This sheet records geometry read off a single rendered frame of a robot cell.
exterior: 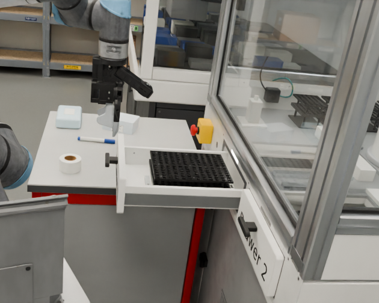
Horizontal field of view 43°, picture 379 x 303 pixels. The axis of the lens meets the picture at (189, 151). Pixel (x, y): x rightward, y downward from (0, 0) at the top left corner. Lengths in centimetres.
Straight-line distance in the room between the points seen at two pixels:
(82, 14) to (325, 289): 83
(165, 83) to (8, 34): 353
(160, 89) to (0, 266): 133
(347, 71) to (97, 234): 106
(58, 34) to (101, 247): 399
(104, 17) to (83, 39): 425
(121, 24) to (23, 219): 53
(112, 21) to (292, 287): 73
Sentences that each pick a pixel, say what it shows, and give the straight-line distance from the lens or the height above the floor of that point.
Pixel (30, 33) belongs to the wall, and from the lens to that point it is 547.
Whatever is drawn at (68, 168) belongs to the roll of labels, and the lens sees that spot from 159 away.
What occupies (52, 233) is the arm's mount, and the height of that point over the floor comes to 96.
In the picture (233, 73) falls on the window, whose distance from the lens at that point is 156.
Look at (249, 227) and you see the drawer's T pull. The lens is 115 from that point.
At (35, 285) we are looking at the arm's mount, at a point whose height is 84.
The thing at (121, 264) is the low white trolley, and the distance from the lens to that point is 173.
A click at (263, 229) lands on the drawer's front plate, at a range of 112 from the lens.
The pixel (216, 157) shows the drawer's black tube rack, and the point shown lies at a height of 90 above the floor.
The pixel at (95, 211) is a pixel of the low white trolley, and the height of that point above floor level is 66.
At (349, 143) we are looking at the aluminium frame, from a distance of 84.
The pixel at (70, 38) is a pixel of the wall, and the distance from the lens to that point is 546.
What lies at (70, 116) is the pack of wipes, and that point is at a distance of 193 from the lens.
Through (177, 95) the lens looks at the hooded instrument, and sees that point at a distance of 216.
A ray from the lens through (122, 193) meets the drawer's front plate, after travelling 126.
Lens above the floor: 152
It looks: 25 degrees down
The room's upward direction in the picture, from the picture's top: 8 degrees clockwise
